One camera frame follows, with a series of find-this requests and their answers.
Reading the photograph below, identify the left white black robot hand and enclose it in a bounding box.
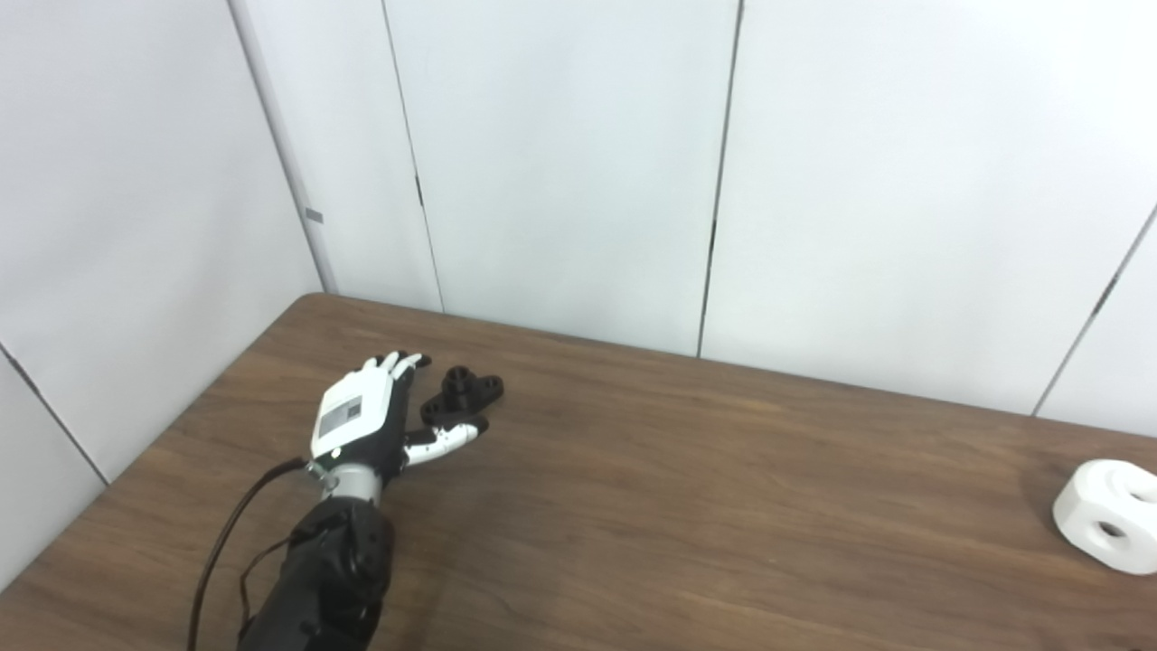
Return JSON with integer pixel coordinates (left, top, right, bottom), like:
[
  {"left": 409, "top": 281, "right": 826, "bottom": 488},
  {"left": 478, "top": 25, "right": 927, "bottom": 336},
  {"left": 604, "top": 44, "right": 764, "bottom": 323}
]
[{"left": 309, "top": 351, "right": 491, "bottom": 480}]

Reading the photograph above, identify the black flanged holder part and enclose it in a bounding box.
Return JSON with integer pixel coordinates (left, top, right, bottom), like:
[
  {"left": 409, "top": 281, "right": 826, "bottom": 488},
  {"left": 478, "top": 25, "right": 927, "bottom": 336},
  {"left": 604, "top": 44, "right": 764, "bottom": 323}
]
[{"left": 420, "top": 365, "right": 504, "bottom": 428}]

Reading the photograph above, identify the round white plastic piece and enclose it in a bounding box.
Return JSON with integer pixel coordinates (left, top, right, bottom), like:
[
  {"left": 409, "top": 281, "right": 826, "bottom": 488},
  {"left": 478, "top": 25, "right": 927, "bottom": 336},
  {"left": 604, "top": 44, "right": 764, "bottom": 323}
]
[{"left": 1052, "top": 459, "right": 1157, "bottom": 576}]

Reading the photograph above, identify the thin black left wrist wire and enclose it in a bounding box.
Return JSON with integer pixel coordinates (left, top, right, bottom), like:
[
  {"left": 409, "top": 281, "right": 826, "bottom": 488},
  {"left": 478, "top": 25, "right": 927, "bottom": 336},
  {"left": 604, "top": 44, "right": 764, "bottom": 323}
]
[{"left": 239, "top": 538, "right": 299, "bottom": 634}]

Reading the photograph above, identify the white wall corner trim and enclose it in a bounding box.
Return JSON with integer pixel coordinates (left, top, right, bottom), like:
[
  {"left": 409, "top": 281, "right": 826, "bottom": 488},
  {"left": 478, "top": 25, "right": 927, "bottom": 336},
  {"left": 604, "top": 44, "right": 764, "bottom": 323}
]
[{"left": 226, "top": 0, "right": 340, "bottom": 296}]

